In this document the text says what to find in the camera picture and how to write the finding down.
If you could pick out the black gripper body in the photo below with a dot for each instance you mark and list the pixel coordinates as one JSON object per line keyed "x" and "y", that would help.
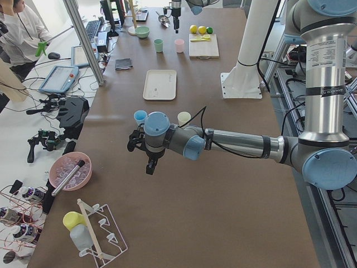
{"x": 175, "y": 13}
{"x": 152, "y": 157}

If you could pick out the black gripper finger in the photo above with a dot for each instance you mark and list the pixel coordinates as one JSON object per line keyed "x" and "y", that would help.
{"x": 150, "y": 168}
{"x": 176, "y": 24}

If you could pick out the pink cup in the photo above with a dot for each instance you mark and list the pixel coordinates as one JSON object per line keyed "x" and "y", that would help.
{"x": 179, "y": 45}

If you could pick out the cream cup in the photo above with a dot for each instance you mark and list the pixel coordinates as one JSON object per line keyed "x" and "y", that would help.
{"x": 183, "y": 117}

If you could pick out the cream rabbit tray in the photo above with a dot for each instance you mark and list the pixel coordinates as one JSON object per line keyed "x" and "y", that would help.
{"x": 160, "y": 85}

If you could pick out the metal scoop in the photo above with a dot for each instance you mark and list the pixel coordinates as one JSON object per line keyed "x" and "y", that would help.
{"x": 164, "y": 21}

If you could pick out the yellow lemon outer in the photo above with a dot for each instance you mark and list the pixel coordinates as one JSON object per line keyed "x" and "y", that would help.
{"x": 193, "y": 29}

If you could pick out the yellow lemon near board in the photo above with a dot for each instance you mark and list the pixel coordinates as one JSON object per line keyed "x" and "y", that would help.
{"x": 202, "y": 30}

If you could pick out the green cup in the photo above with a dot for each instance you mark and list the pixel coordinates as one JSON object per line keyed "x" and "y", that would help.
{"x": 158, "y": 43}

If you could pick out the yellow plastic knife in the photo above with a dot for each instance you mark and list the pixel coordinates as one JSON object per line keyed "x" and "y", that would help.
{"x": 199, "y": 40}

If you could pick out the green lime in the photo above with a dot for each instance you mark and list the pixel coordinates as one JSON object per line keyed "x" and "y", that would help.
{"x": 209, "y": 30}

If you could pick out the green bowl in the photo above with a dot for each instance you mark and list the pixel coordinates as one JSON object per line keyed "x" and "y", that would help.
{"x": 142, "y": 32}

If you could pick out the wooden cutting board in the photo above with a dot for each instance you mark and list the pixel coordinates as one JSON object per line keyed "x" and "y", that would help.
{"x": 203, "y": 50}

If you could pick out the blue cup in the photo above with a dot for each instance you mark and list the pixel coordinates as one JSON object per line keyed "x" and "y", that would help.
{"x": 140, "y": 116}

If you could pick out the wooden mug tree stand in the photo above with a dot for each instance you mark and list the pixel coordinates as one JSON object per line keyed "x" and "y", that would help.
{"x": 132, "y": 29}

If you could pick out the grey folded cloth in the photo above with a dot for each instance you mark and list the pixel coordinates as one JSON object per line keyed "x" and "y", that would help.
{"x": 123, "y": 64}

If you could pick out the black monitor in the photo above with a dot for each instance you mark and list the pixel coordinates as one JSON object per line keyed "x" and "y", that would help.
{"x": 106, "y": 6}

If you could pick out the metal muddler tube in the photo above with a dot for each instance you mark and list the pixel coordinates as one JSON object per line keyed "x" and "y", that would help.
{"x": 70, "y": 175}

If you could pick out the black keyboard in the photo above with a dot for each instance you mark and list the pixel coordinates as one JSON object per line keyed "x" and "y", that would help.
{"x": 92, "y": 28}

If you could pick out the pink bowl with ice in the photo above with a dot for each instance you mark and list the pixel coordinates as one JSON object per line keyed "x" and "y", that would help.
{"x": 65, "y": 164}

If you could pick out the yellow cup on rack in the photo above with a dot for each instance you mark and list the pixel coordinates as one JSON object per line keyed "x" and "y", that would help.
{"x": 72, "y": 219}

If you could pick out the clear cup on rack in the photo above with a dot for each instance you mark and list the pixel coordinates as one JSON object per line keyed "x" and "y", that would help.
{"x": 81, "y": 237}

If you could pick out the blue teach pendant far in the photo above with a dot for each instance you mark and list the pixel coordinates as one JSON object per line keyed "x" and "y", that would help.
{"x": 78, "y": 57}

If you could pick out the blue teach pendant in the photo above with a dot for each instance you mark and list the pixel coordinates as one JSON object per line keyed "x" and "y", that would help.
{"x": 78, "y": 57}
{"x": 60, "y": 79}

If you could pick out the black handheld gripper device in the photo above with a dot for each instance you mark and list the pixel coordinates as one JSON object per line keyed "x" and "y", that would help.
{"x": 49, "y": 140}

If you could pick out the blue teach pendant near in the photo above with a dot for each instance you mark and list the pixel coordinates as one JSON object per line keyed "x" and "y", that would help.
{"x": 60, "y": 79}

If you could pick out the computer mouse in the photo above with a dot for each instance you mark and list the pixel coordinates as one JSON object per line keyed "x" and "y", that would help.
{"x": 53, "y": 56}

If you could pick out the person in white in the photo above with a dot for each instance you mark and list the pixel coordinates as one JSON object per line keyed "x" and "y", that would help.
{"x": 25, "y": 32}

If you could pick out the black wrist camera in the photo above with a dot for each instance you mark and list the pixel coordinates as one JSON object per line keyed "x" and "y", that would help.
{"x": 167, "y": 11}
{"x": 136, "y": 141}

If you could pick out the white wire cup rack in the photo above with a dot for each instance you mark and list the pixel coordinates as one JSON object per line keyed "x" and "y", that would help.
{"x": 108, "y": 241}

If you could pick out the aluminium frame post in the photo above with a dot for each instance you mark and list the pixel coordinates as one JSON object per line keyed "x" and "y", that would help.
{"x": 72, "y": 10}

